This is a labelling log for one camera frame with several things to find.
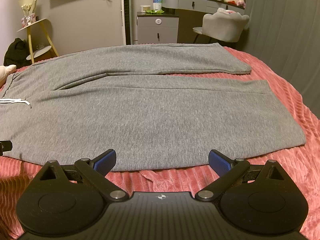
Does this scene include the grey sweatpants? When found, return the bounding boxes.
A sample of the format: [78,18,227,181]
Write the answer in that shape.
[1,44,306,171]

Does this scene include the cream pillow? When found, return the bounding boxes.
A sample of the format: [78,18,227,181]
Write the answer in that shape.
[0,64,16,87]

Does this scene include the pink ribbed bedspread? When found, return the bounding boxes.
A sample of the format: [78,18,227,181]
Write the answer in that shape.
[1,44,319,239]

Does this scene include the yellow round side table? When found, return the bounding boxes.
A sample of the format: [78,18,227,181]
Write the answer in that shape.
[16,18,59,64]

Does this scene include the black bag on floor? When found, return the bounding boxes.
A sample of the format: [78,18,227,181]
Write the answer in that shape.
[3,38,31,69]

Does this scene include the wrapped flower bouquet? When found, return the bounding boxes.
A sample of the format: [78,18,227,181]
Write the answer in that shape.
[18,0,37,28]

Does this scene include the grey upholstered chair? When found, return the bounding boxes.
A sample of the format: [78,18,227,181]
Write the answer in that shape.
[193,8,249,43]

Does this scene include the grey curtain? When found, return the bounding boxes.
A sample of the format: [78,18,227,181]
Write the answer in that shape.
[236,0,319,116]

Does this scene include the grey drawer cabinet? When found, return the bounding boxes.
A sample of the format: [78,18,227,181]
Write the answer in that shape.
[137,12,180,44]

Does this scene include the grey vanity desk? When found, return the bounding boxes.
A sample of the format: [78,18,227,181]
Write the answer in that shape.
[162,0,245,43]

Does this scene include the pink plush toy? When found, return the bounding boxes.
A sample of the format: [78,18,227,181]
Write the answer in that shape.
[236,0,246,9]

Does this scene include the blue white box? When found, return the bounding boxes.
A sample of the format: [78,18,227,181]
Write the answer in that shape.
[152,0,163,11]

